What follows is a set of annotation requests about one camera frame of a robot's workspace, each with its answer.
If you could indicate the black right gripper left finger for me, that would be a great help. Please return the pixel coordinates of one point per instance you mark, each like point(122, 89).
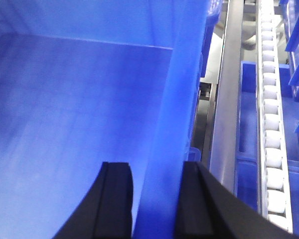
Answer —
point(106, 210)

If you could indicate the lower shelf blue bin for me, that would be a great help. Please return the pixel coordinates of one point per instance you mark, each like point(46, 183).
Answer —
point(246, 181)

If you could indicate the steel centre divider rail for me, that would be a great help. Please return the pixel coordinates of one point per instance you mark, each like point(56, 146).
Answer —
point(223, 147)

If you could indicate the large blue bin right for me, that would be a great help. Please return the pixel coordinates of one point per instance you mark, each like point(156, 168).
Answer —
point(290, 12)

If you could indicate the blue plastic bin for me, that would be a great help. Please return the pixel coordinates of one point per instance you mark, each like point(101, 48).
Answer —
point(84, 82)

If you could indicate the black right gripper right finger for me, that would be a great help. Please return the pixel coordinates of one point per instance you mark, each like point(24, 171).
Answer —
point(207, 210)

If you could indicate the white roller track right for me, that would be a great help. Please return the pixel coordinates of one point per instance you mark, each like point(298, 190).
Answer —
point(273, 175)

